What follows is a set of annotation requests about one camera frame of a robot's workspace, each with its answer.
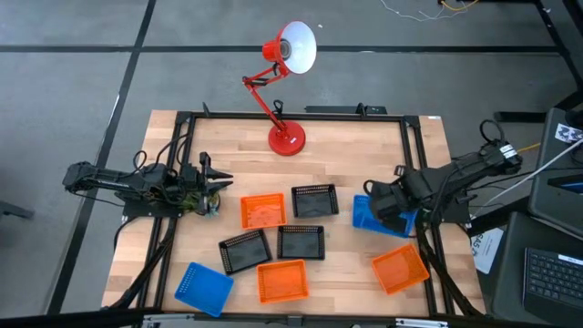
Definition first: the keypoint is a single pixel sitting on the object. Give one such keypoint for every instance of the blue plastic basket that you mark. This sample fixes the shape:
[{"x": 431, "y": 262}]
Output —
[
  {"x": 361, "y": 218},
  {"x": 204, "y": 290}
]

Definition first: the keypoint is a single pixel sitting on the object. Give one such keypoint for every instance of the black laptop keyboard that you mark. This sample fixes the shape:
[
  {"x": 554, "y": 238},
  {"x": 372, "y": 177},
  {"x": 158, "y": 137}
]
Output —
[{"x": 553, "y": 278}]

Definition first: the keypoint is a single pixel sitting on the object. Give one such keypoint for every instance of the black rectangular bar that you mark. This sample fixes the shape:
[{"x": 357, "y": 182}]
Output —
[{"x": 337, "y": 109}]

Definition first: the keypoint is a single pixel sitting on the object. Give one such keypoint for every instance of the orange plastic basket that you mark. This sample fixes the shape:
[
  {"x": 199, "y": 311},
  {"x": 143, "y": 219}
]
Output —
[
  {"x": 263, "y": 212},
  {"x": 282, "y": 281},
  {"x": 400, "y": 269}
]

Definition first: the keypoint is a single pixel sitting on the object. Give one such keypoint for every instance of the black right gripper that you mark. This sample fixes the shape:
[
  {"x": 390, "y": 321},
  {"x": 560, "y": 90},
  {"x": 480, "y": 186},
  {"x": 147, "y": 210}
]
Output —
[{"x": 387, "y": 196}]

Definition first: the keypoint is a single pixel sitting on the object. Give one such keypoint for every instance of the dark grey monitor panel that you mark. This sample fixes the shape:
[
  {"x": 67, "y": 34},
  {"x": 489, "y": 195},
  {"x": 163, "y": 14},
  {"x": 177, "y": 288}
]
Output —
[{"x": 553, "y": 200}]

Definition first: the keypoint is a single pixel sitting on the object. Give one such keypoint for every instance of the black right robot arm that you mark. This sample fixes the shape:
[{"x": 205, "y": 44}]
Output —
[{"x": 473, "y": 171}]

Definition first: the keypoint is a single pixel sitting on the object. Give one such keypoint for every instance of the black plastic basket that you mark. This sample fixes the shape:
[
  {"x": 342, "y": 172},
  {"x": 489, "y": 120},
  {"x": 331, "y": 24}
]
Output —
[
  {"x": 244, "y": 252},
  {"x": 301, "y": 243},
  {"x": 315, "y": 201}
]

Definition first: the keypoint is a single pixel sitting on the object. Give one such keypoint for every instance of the red desk lamp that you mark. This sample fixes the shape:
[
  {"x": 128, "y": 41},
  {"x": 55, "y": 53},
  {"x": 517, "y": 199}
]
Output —
[{"x": 287, "y": 139}]

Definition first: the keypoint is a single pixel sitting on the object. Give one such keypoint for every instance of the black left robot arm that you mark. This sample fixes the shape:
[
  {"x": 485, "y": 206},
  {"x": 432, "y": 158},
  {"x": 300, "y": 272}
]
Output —
[{"x": 114, "y": 180}]

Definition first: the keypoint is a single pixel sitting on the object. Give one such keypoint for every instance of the white printed paper sheet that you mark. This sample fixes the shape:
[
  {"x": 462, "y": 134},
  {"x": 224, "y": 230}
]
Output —
[{"x": 487, "y": 248}]

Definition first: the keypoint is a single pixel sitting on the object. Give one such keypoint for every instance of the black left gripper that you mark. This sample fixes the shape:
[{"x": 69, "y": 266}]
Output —
[{"x": 196, "y": 182}]

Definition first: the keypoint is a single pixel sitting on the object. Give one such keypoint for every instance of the black and white sticker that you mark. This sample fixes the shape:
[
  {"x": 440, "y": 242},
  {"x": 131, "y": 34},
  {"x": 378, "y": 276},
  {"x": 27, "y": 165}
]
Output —
[{"x": 568, "y": 133}]

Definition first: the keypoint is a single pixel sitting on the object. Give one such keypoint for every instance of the black metal table frame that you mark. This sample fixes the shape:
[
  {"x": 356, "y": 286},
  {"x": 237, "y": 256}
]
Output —
[{"x": 228, "y": 116}]

